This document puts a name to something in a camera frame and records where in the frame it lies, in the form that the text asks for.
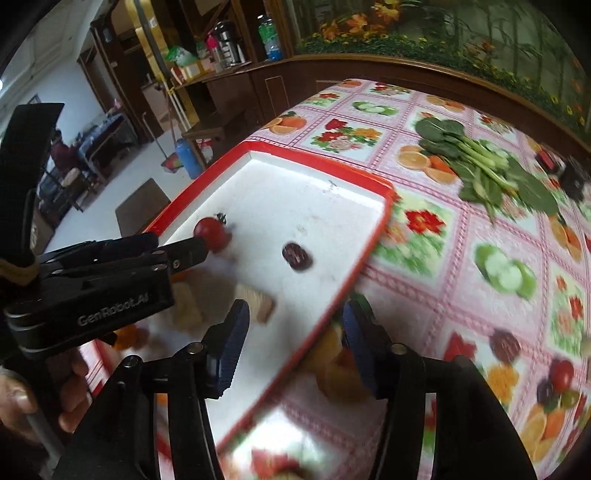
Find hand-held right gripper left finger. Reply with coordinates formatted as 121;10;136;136
51;299;251;480

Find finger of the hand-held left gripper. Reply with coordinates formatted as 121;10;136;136
39;233;209;282

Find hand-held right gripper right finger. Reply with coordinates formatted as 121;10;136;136
342;298;539;480

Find large mandarin orange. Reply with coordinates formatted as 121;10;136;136
307;323;372;402

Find red cherry tomato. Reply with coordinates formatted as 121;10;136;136
193;213;232;254

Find beige sugarcane piece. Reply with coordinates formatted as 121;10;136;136
171;281;206;330
233;284;277;324

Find small mandarin orange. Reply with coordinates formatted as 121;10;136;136
113;324;151;350

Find dark red date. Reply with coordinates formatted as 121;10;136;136
489;329;522;363
281;242;315;273

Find red white tray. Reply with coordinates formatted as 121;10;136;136
76;142;395;455

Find person's left hand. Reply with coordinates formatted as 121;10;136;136
0;346;93;444

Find brown wooden stool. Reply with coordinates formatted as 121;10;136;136
115;179;172;236

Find blue water bottle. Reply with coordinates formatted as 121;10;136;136
174;138;204;180

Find wooden sideboard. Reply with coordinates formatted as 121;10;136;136
76;0;296;153

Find green plastic bag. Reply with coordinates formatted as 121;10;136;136
164;45;197;68

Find pink bottle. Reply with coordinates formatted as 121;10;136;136
205;34;222;72

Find black silver thermos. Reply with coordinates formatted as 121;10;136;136
213;21;247;70

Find leafy green vegetables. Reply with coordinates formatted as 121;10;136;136
413;117;559;222

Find green plastic bottle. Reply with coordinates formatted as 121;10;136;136
257;14;283;62

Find red black small object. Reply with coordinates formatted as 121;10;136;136
536;148;561;171

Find black round device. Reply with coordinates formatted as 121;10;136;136
558;157;591;201

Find framed flower bamboo painting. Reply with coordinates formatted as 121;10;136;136
286;0;591;153

